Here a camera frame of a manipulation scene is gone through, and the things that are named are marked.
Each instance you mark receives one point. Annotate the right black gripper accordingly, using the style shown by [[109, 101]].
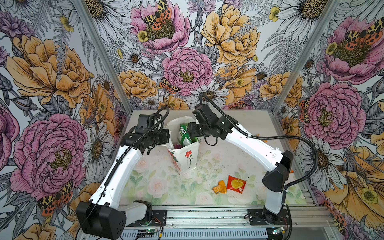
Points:
[[193, 130]]

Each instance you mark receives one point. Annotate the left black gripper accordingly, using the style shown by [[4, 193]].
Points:
[[165, 137]]

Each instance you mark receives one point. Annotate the Fox's spring tea candy bag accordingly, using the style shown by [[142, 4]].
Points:
[[184, 137]]

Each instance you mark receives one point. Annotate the white paper bag red flower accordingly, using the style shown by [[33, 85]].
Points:
[[185, 159]]

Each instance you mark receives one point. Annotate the small orange snack packet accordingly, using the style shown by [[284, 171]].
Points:
[[220, 188]]

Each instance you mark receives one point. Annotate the red yellow snack packet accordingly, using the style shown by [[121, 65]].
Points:
[[236, 184]]

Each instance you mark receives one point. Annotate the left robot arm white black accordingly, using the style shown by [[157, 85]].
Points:
[[102, 215]]

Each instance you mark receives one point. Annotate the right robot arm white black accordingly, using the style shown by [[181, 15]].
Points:
[[277, 163]]

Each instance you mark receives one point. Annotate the small green circuit board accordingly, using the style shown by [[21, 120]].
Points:
[[277, 231]]

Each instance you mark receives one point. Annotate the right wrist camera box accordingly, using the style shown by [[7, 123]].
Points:
[[201, 112]]

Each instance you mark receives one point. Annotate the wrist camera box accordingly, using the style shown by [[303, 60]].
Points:
[[144, 123], [201, 112]]

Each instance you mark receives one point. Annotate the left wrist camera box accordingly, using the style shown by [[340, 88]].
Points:
[[144, 123]]

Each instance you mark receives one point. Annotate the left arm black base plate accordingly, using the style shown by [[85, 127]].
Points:
[[157, 219]]

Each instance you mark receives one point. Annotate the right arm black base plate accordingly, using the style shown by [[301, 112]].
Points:
[[264, 216]]

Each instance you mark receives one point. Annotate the white slotted cable duct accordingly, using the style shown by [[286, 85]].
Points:
[[197, 234]]

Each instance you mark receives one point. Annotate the aluminium front rail frame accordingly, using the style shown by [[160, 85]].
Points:
[[220, 217]]

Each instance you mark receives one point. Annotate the left aluminium corner post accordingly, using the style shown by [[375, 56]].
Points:
[[94, 36]]

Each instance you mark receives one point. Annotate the aluminium corner post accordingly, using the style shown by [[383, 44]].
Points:
[[313, 38], [94, 36]]

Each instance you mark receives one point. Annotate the right aluminium corner post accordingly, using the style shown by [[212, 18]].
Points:
[[313, 38]]

